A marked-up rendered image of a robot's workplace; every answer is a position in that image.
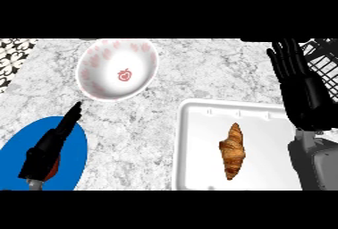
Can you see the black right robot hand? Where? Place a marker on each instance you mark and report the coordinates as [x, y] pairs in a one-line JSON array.
[[303, 89]]

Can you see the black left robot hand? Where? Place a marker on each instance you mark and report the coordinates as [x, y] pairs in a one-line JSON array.
[[46, 147]]

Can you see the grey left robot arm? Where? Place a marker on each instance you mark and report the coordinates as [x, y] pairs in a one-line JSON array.
[[34, 184]]

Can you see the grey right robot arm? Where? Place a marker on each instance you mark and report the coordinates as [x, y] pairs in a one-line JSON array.
[[314, 162]]

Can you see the golden brown croissant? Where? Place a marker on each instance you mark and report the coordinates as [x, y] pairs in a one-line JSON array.
[[233, 152]]

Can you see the white plastic tray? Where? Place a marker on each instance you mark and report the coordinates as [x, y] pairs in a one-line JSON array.
[[207, 149]]

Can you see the blue round plate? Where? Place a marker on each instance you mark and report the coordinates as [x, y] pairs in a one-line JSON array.
[[43, 155]]

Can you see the black and white patterned tile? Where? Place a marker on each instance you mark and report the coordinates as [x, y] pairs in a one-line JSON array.
[[10, 59]]

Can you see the white bowl with red apple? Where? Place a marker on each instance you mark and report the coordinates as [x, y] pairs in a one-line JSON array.
[[117, 69]]

